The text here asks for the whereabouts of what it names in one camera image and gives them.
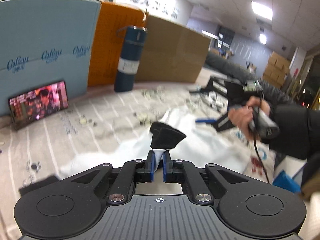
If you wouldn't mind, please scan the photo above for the dark blue thermos bottle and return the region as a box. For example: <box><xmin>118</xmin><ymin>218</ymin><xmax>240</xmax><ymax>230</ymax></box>
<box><xmin>114</xmin><ymin>25</ymin><xmax>148</xmax><ymax>93</ymax></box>

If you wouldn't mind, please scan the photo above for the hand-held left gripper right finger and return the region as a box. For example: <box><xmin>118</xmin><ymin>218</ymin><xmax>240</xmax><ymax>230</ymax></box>
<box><xmin>162</xmin><ymin>150</ymin><xmax>253</xmax><ymax>203</ymax></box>

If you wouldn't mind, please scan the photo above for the person's beige clothing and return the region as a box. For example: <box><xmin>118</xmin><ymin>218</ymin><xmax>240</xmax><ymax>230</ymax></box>
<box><xmin>299</xmin><ymin>159</ymin><xmax>320</xmax><ymax>240</ymax></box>

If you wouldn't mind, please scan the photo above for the wall lettering sign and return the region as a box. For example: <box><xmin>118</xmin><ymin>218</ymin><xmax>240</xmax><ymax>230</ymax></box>
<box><xmin>106</xmin><ymin>0</ymin><xmax>181</xmax><ymax>19</ymax></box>

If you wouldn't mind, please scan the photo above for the dark grey ribbed padding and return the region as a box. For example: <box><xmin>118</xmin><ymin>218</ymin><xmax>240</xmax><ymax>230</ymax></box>
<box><xmin>205</xmin><ymin>52</ymin><xmax>303</xmax><ymax>105</ymax></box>

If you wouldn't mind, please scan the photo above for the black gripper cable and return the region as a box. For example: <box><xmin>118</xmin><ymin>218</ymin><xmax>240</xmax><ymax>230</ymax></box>
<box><xmin>252</xmin><ymin>129</ymin><xmax>271</xmax><ymax>185</ymax></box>

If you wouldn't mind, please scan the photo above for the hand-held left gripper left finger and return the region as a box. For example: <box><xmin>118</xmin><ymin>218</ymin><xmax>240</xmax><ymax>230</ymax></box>
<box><xmin>60</xmin><ymin>150</ymin><xmax>156</xmax><ymax>204</ymax></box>

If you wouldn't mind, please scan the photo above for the white garment black collar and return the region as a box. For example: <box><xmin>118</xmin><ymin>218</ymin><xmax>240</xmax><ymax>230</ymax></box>
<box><xmin>59</xmin><ymin>105</ymin><xmax>252</xmax><ymax>180</ymax></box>

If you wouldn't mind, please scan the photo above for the brown cardboard board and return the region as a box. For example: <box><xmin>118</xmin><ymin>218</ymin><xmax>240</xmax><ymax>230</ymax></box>
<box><xmin>135</xmin><ymin>14</ymin><xmax>212</xmax><ymax>83</ymax></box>

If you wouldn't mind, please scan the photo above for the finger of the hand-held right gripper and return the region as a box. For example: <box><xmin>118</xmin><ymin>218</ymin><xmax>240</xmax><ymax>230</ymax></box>
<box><xmin>189</xmin><ymin>76</ymin><xmax>228</xmax><ymax>99</ymax></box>
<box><xmin>195</xmin><ymin>109</ymin><xmax>237</xmax><ymax>132</ymax></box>

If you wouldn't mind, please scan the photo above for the black smartphone lit screen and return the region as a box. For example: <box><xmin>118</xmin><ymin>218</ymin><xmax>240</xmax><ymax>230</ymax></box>
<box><xmin>8</xmin><ymin>80</ymin><xmax>69</xmax><ymax>127</ymax></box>

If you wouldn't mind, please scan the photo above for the stack of cardboard boxes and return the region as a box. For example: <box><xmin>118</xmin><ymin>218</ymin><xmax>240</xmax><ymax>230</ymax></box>
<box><xmin>262</xmin><ymin>51</ymin><xmax>292</xmax><ymax>88</ymax></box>

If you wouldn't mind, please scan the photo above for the person's right hand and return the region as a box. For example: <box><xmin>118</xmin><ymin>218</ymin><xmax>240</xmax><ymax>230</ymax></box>
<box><xmin>228</xmin><ymin>96</ymin><xmax>272</xmax><ymax>141</ymax></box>

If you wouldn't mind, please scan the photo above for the light blue printed board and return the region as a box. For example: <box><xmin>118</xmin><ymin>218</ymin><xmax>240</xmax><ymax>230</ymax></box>
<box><xmin>0</xmin><ymin>0</ymin><xmax>102</xmax><ymax>117</ymax></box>

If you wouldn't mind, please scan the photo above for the orange board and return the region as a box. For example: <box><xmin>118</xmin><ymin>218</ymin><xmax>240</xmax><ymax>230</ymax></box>
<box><xmin>87</xmin><ymin>1</ymin><xmax>149</xmax><ymax>87</ymax></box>

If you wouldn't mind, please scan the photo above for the person's right forearm black sleeve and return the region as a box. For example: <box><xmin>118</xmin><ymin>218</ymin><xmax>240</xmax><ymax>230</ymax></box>
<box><xmin>261</xmin><ymin>103</ymin><xmax>320</xmax><ymax>161</ymax></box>

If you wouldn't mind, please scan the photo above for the black notice board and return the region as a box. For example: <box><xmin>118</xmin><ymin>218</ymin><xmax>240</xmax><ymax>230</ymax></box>
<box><xmin>217</xmin><ymin>25</ymin><xmax>236</xmax><ymax>48</ymax></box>

